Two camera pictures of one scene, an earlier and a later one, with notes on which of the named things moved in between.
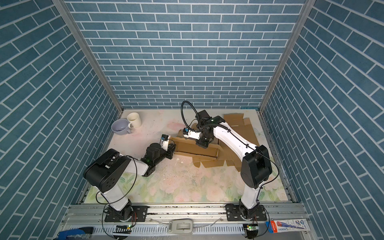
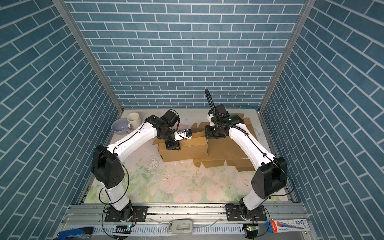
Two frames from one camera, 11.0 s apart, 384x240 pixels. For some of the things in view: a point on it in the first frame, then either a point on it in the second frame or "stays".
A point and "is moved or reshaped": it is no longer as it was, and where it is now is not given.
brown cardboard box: x=211 y=156 is moved or reshaped
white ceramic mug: x=134 y=120 stays
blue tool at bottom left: x=84 y=232 stays
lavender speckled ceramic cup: x=120 y=127 stays
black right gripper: x=203 y=144 -> x=208 y=134
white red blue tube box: x=287 y=225 stays
